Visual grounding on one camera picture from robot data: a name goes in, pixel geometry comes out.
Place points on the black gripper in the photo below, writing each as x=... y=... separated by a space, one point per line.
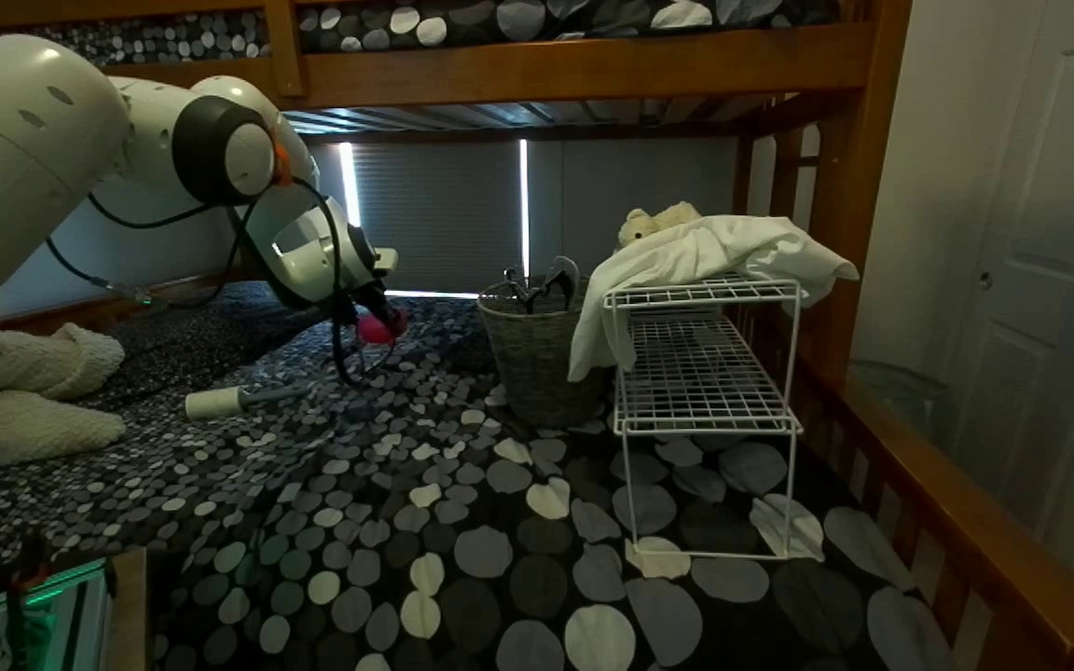
x=356 y=266

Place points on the pink bowl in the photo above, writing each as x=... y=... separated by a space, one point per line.
x=373 y=328

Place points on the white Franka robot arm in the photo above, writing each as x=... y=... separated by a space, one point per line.
x=16 y=150

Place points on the grey window blinds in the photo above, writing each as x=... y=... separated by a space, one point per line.
x=439 y=211

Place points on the grey slipper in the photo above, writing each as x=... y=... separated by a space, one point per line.
x=511 y=291

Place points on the grey wicker basket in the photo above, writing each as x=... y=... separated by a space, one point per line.
x=542 y=368

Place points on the dark slipper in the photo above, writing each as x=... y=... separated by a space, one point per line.
x=558 y=286

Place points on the white lint roller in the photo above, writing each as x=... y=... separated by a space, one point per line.
x=223 y=401

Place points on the grey pebble print duvet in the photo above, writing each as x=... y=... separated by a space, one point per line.
x=500 y=544

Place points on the cream stuffed toy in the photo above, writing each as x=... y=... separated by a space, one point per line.
x=655 y=221

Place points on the pebble print bunk mattress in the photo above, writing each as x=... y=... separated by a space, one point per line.
x=463 y=24

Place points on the white crumpled cloth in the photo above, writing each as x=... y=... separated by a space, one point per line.
x=698 y=256

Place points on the dark speckled blanket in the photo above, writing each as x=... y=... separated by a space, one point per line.
x=128 y=486

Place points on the cream folded towel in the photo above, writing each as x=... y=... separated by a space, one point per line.
x=26 y=375

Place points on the green lit control box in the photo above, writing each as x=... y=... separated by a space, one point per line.
x=52 y=617

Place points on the white panel door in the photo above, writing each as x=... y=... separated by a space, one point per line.
x=1036 y=275

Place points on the wooden bunk bed frame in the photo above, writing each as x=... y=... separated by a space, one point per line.
x=587 y=66

